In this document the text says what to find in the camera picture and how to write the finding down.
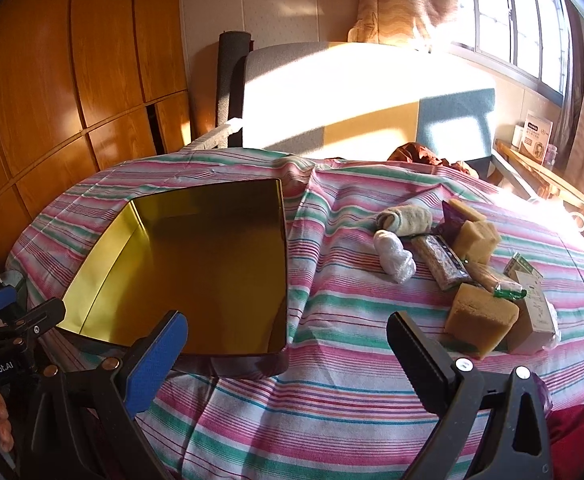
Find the wooden wardrobe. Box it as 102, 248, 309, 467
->
0, 0, 195, 271

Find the white printed product box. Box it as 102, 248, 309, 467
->
518, 109, 554, 163

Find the yellow sponge block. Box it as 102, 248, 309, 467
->
452, 220, 502, 265

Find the window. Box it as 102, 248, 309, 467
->
452, 0, 573, 101

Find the striped bed sheet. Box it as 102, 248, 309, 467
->
6, 147, 584, 480

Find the small green carton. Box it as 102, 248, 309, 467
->
503, 252, 544, 281

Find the gold tin box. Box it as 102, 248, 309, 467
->
56, 177, 290, 378

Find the patterned beige curtain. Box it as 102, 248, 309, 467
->
347, 0, 465, 51

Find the plastic-wrapped white bundle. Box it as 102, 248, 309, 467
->
373, 229, 417, 284

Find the green biscuit packet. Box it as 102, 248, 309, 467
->
464, 260, 528, 300

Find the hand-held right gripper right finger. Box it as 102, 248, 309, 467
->
386, 311, 555, 480

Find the pale sock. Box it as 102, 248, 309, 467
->
376, 204, 433, 237

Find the brown cloth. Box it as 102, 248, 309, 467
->
387, 142, 480, 178

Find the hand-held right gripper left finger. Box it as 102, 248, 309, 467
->
19, 310, 190, 480

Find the large yellow sponge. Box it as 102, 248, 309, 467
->
443, 282, 520, 359

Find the red cloth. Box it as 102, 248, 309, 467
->
547, 402, 584, 480

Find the wooden side table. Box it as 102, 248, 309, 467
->
492, 137, 584, 226

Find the clear-wrapped snack bar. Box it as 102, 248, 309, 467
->
412, 232, 473, 292

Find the grey blue armchair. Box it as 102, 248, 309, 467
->
192, 40, 538, 201

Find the purple snack packet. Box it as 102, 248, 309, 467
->
434, 201, 468, 243

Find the white cardboard box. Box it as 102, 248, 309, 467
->
507, 271, 560, 356

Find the pale teal object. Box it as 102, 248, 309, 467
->
4, 269, 27, 298

